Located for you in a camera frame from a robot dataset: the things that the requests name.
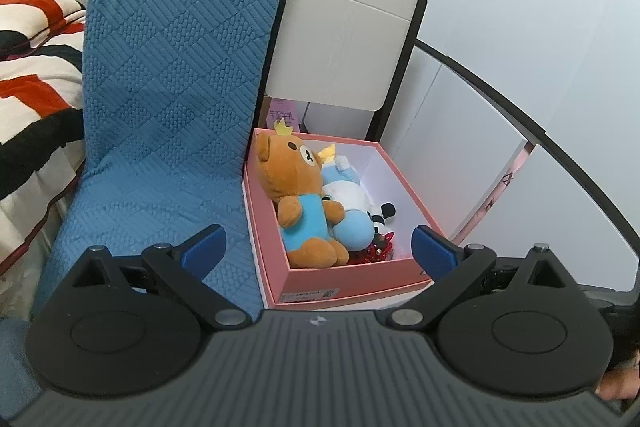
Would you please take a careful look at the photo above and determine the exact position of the small panda plush toy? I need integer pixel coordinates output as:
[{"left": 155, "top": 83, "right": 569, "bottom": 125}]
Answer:
[{"left": 367, "top": 202, "right": 398, "bottom": 235}]

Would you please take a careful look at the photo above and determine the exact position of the white and blue penguin plush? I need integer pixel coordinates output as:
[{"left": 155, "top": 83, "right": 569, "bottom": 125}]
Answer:
[{"left": 317, "top": 146, "right": 376, "bottom": 253}]

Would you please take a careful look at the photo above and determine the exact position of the blue quilted chair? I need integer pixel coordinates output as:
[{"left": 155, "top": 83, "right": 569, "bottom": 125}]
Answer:
[{"left": 30, "top": 0, "right": 293, "bottom": 323}]

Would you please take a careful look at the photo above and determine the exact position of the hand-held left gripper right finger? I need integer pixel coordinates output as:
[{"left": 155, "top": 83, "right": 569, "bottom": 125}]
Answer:
[{"left": 392, "top": 224, "right": 576, "bottom": 329}]

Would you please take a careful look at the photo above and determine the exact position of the small pink carton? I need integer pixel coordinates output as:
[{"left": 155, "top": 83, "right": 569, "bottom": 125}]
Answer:
[{"left": 267, "top": 97, "right": 301, "bottom": 135}]

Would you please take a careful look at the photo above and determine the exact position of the brown bear plush toy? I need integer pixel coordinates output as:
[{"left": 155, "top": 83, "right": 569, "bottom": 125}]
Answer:
[{"left": 256, "top": 118, "right": 351, "bottom": 270}]

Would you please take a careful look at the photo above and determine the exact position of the pink cardboard box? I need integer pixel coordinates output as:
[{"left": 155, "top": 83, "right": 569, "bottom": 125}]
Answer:
[{"left": 242, "top": 127, "right": 448, "bottom": 310}]

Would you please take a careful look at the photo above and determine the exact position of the black round hoop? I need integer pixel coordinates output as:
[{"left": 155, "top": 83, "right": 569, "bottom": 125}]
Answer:
[{"left": 415, "top": 38, "right": 640, "bottom": 293}]

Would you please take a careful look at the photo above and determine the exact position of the red beaded ornament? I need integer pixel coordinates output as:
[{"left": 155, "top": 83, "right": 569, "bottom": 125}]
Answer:
[{"left": 347, "top": 231, "right": 396, "bottom": 264}]

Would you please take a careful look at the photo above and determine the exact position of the red black white striped blanket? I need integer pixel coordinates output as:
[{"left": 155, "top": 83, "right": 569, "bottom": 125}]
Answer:
[{"left": 0, "top": 0, "right": 88, "bottom": 268}]

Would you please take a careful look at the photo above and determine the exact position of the person's right hand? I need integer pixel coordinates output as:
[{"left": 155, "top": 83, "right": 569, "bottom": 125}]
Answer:
[{"left": 597, "top": 364, "right": 640, "bottom": 413}]

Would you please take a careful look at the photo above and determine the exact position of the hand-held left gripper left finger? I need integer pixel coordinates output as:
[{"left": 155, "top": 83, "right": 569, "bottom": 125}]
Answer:
[{"left": 70, "top": 223, "right": 251, "bottom": 329}]

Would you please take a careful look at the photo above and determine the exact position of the beige board with handle slot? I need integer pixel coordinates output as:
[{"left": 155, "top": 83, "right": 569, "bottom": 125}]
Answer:
[{"left": 262, "top": 0, "right": 423, "bottom": 112}]

